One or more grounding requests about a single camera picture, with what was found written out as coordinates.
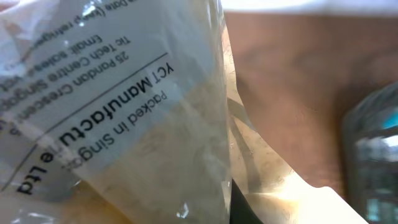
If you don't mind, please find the beige pouch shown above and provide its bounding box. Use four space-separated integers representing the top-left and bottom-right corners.
0 0 368 224

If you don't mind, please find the grey plastic basket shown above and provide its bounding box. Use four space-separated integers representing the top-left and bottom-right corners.
342 83 397 224

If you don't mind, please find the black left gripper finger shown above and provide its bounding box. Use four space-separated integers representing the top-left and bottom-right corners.
229 179 263 224

